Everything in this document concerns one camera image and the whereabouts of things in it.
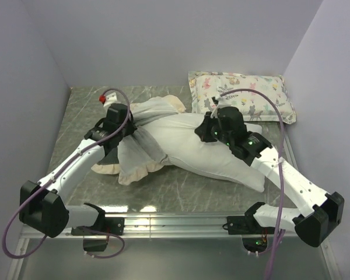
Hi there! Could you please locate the grey cream-ruffled pillowcase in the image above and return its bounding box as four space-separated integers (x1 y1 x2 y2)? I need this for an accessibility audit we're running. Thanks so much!
91 95 186 186

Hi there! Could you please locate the white pillow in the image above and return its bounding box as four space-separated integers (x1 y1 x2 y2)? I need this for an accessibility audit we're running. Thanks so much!
143 113 265 193

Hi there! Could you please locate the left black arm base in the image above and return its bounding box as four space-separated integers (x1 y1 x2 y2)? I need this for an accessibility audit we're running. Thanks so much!
68 203 125 259

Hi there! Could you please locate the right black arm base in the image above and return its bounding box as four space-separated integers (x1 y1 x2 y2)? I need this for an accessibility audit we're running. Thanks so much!
222 202 273 255

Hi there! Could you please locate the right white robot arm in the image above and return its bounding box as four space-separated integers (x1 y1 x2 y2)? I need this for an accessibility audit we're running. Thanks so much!
195 106 345 247

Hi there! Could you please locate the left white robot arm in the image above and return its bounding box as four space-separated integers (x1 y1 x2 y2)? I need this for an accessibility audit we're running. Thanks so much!
19 103 136 237

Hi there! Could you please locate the floral animal print pillow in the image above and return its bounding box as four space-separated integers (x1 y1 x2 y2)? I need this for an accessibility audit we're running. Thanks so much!
188 71 296 124

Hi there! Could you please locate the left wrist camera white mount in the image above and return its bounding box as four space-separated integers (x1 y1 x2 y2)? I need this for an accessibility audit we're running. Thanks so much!
99 92 118 111

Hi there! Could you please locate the aluminium mounting rail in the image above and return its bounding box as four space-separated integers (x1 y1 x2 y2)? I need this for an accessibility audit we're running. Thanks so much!
20 212 327 240

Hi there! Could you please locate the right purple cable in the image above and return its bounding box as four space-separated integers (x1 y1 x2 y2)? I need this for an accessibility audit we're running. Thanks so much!
218 88 288 280

